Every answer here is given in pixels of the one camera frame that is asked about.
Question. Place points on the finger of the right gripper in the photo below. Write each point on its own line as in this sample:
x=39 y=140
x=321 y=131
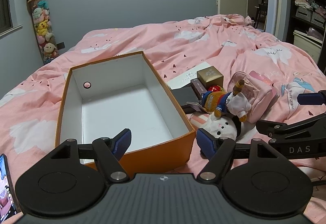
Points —
x=306 y=130
x=315 y=98

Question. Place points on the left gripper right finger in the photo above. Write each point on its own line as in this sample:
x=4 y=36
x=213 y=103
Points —
x=219 y=152

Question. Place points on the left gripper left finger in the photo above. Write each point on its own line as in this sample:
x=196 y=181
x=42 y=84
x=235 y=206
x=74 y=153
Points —
x=108 y=152

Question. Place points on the white bunny plush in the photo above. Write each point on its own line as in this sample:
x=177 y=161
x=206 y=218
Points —
x=226 y=126

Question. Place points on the pink pouch bag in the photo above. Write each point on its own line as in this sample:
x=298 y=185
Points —
x=259 y=91

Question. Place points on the brown sailor bear plush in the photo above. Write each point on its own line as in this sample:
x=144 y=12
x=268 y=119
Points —
x=220 y=103

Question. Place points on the gold square box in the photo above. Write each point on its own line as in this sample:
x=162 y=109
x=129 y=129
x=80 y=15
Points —
x=210 y=76

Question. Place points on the orange cardboard box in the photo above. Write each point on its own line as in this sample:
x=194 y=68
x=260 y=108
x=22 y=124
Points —
x=102 y=98

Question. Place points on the red orange knitted ball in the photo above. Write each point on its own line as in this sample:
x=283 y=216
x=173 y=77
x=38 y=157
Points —
x=216 y=88

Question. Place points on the black square box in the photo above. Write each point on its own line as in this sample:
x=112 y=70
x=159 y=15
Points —
x=187 y=99

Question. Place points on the brown slim box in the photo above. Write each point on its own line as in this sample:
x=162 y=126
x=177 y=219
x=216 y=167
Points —
x=198 y=87

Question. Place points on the white flat box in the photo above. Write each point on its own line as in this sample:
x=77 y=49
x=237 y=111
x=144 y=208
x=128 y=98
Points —
x=186 y=77

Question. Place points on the smartphone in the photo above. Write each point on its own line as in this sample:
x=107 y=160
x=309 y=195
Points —
x=8 y=200

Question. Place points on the plush toy hanging column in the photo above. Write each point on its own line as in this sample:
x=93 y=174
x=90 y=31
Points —
x=43 y=28

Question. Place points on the window frame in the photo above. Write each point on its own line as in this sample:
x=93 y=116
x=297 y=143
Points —
x=9 y=20

